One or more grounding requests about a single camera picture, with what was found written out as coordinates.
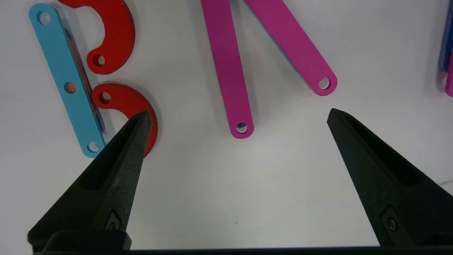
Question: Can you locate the red curved piece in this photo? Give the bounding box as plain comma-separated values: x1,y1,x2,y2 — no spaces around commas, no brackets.
58,0,136,75
91,83,159,158

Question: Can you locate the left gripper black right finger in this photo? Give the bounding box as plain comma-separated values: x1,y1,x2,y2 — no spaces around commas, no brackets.
327,108,453,247

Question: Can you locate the blue flat bar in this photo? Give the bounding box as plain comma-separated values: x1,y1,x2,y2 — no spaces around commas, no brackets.
29,3,107,158

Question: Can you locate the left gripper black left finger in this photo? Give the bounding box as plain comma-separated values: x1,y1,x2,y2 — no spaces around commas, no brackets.
28,110,153,253

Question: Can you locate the pink bar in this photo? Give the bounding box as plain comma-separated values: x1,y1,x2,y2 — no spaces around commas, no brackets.
437,0,453,97
244,0,338,97
200,0,255,139

